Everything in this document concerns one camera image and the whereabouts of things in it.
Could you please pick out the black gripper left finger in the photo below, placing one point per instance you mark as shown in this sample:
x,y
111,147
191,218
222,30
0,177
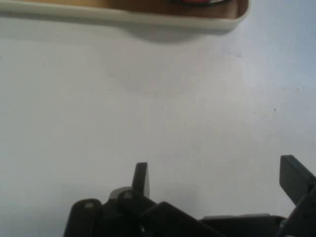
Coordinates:
x,y
143,212

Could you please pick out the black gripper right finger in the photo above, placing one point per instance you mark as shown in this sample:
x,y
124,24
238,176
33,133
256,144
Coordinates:
x,y
293,177

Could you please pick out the white tray with brown inside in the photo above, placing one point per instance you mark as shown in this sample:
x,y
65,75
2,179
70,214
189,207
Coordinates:
x,y
123,17

